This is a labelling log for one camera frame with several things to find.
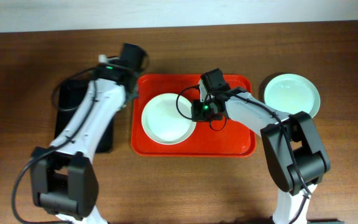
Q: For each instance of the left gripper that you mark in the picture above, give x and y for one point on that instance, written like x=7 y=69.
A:
x=133 y=96

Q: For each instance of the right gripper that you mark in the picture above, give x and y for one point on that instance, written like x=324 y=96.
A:
x=197 y=114

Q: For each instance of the white plate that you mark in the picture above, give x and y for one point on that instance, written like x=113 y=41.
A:
x=162 y=122

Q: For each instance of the mint green plate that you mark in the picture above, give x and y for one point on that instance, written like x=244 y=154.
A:
x=292 y=93

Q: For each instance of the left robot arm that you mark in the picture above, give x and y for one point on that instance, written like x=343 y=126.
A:
x=62 y=176

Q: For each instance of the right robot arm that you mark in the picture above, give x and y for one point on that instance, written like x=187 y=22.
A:
x=294 y=151

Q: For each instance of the red plastic tray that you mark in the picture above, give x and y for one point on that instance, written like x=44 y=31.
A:
x=223 y=139

